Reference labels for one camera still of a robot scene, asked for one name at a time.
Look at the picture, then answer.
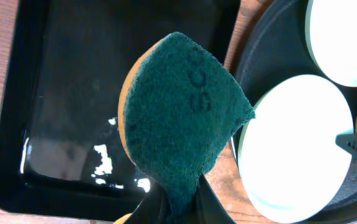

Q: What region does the green and yellow sponge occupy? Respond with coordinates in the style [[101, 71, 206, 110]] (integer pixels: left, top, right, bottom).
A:
[[118, 32, 255, 223]]

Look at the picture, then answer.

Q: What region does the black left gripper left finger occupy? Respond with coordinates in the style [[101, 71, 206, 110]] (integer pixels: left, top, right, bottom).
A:
[[127, 184, 170, 224]]

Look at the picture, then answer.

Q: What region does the pale green plate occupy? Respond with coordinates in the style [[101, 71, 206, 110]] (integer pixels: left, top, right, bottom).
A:
[[238, 75, 353, 223]]

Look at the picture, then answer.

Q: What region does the black round tray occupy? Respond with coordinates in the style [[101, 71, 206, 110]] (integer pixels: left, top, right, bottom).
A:
[[234, 0, 357, 224]]

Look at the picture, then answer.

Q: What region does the light blue plate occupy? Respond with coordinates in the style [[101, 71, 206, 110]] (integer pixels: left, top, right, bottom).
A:
[[305, 0, 357, 87]]

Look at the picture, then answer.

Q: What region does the black rectangular tray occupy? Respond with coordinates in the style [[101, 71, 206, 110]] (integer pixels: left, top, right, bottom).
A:
[[0, 0, 240, 221]]

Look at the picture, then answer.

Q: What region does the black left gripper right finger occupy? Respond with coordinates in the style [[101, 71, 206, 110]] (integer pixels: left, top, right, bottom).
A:
[[197, 175, 235, 224]]

